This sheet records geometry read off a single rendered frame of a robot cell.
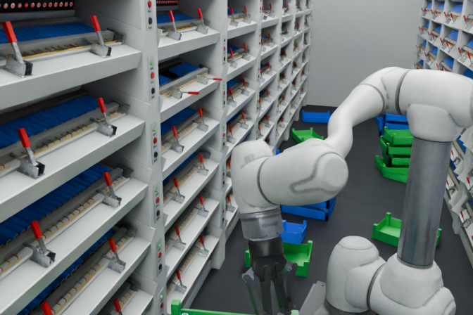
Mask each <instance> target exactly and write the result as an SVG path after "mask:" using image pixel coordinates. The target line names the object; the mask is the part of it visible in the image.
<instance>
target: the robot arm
mask: <svg viewBox="0 0 473 315"><path fill-rule="evenodd" d="M381 113H384V114H394V115H403V116H407V120H408V124H409V130H410V132H411V134H412V135H413V140H412V149H411V155H410V164H409V170H408V180H407V185H406V191H405V200H404V206H403V216H402V221H401V231H400V236H399V241H398V251H397V253H396V254H394V255H393V256H391V257H390V258H389V259H388V261H387V262H385V261H384V260H383V259H382V258H381V257H380V256H379V251H378V249H377V248H376V247H375V246H374V244H373V243H371V242H369V241H368V240H367V239H366V238H362V237H359V236H348V237H345V238H343V239H342V240H341V241H340V242H339V243H338V244H337V245H336V246H335V247H334V249H333V251H332V253H331V256H330V258H329V263H328V267H327V277H326V295H325V299H324V302H323V303H322V305H321V307H320V308H319V309H318V310H317V311H315V312H314V314H313V315H376V314H378V315H455V310H456V305H455V300H454V297H453V295H452V294H451V292H450V291H449V289H447V288H445V287H444V286H443V279H442V276H441V270H440V268H439V266H438V265H437V264H436V262H435V261H434V254H435V249H436V241H437V236H438V231H439V223H440V218H441V210H442V205H443V197H444V194H445V190H446V182H447V177H448V168H449V164H450V156H451V151H452V146H453V144H452V143H453V141H455V140H456V139H457V138H458V137H459V135H460V134H461V131H462V130H463V128H464V127H470V126H472V125H473V79H470V78H468V77H466V76H463V75H459V74H456V73H452V72H444V71H438V70H411V69H403V68H401V67H386V68H384V69H381V70H379V71H377V72H375V73H373V74H372V75H370V76H369V77H367V78H366V79H364V80H363V81H361V83H360V84H359V85H358V86H356V88H354V90H353V91H352V92H351V93H350V95H349V96H348V97H347V99H346V100H345V101H344V102H343V103H342V104H341V105H340V106H339V107H338V108H337V109H336V110H335V111H334V112H333V114H332V116H331V117H330V118H329V121H328V127H327V128H328V138H327V139H325V140H321V139H308V140H307V141H304V142H302V143H300V144H298V145H296V146H293V147H290V148H287V149H286V150H284V151H283V153H280V154H278V155H276V156H274V153H273V152H272V150H271V149H270V147H269V146H268V145H267V144H266V142H264V141H262V140H255V141H247V142H244V143H241V144H239V145H237V146H236V147H234V148H233V150H232V155H231V162H230V172H231V180H232V190H233V194H234V199H235V202H236V204H237V206H238V208H239V212H240V219H241V225H242V230H243V235H244V238H246V239H250V240H249V241H248V249H249V254H250V258H251V263H250V269H249V270H248V271H247V272H246V273H244V274H241V279H242V280H243V281H244V283H245V284H246V287H247V290H248V293H249V296H250V298H251V303H252V305H253V309H254V312H255V315H273V313H272V298H271V290H270V286H271V281H272V282H273V283H274V287H275V292H276V295H277V301H278V304H279V310H280V311H281V313H280V312H279V313H277V315H291V311H292V310H293V309H296V270H297V268H298V264H297V263H295V262H290V261H287V260H286V257H285V256H284V248H283V243H282V237H281V236H279V234H281V233H283V232H284V228H283V223H282V216H281V210H280V206H279V205H287V206H299V205H311V204H316V203H322V202H324V201H326V200H329V199H331V198H333V197H334V196H336V195H338V194H339V193H340V192H341V191H342V190H343V189H344V187H345V186H346V184H347V181H348V165H347V164H346V161H345V160H344V159H345V157H346V156H347V154H348V153H349V152H350V150H351V147H352V144H353V131H352V127H354V126H355V125H357V124H359V123H361V122H364V121H365V120H368V119H371V118H373V117H376V116H377V115H379V114H381ZM284 268H285V269H286V293H285V289H284V284H283V282H284V279H283V276H282V273H283V271H284ZM253 274H255V275H256V276H257V277H258V278H259V283H260V288H261V296H262V304H261V301H260V298H259V295H258V291H257V288H256V285H255V283H254V281H253V280H254V276H253Z"/></svg>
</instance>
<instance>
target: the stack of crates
mask: <svg viewBox="0 0 473 315"><path fill-rule="evenodd" d="M335 200H336V196H334V197H333V198H331V199H329V200H326V201H324V202H320V203H316V204H311V205H299V206H287V205H279V206H280V210H281V212H285V213H289V214H295V215H298V216H302V217H309V218H313V219H319V220H322V221H328V220H329V218H330V216H331V214H332V212H333V210H334V208H335Z"/></svg>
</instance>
